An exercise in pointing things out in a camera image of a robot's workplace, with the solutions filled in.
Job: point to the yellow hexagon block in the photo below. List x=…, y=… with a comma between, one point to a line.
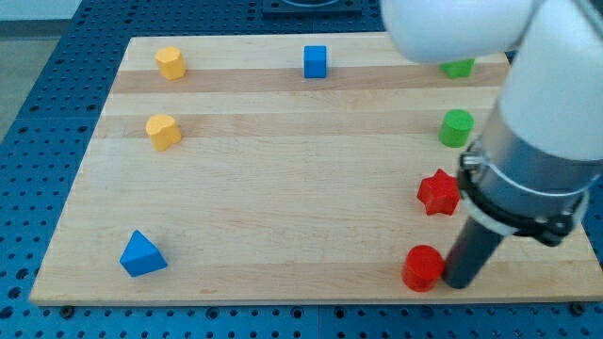
x=171, y=63

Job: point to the wooden board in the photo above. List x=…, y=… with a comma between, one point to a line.
x=284, y=189

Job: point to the green cylinder block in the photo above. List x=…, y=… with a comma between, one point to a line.
x=456, y=128

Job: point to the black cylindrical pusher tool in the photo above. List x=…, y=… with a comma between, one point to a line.
x=472, y=248

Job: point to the blue triangle block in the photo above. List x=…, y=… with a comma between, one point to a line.
x=141, y=256

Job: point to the red star block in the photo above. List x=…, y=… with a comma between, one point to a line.
x=439, y=194

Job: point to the green star block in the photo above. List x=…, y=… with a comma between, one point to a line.
x=457, y=69

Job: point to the yellow heart block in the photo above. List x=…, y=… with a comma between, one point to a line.
x=163, y=131

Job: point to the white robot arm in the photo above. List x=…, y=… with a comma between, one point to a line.
x=529, y=171

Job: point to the red cylinder block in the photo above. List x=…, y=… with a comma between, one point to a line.
x=422, y=268

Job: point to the blue cube block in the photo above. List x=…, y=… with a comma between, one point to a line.
x=315, y=61

